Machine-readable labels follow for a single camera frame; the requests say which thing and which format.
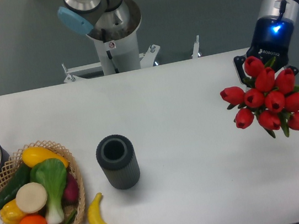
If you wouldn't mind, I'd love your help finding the purple red onion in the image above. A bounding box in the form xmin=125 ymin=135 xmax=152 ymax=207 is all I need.
xmin=63 ymin=173 xmax=79 ymax=204

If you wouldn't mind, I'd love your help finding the red tulip bouquet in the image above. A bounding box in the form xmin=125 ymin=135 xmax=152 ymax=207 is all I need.
xmin=220 ymin=56 xmax=299 ymax=137

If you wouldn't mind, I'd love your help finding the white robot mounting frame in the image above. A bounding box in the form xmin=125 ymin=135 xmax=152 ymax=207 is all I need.
xmin=62 ymin=34 xmax=202 ymax=83

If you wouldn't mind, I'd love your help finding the yellow bell pepper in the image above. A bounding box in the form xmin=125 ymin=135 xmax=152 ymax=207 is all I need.
xmin=0 ymin=199 xmax=27 ymax=224

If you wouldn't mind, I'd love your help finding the green bok choy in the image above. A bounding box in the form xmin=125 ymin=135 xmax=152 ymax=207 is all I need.
xmin=30 ymin=158 xmax=67 ymax=224

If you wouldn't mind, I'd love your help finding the cream round radish slice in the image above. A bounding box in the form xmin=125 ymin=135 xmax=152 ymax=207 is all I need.
xmin=15 ymin=182 xmax=47 ymax=214

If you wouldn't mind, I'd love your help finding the woven wicker basket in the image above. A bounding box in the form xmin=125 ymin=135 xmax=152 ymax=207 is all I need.
xmin=0 ymin=141 xmax=86 ymax=224

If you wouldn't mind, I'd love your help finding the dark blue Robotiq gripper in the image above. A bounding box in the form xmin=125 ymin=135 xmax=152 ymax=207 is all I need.
xmin=233 ymin=18 xmax=299 ymax=85

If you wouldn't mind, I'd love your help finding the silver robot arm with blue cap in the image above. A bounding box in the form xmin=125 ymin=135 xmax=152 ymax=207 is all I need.
xmin=57 ymin=0 xmax=141 ymax=75

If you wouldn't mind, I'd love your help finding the dark green cucumber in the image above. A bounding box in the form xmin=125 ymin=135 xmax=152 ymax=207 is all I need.
xmin=0 ymin=163 xmax=31 ymax=209

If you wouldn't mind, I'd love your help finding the yellow squash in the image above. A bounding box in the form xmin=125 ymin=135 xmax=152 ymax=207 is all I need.
xmin=22 ymin=147 xmax=69 ymax=168

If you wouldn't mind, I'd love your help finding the dark grey ribbed vase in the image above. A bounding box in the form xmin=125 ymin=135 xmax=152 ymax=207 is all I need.
xmin=95 ymin=134 xmax=141 ymax=190

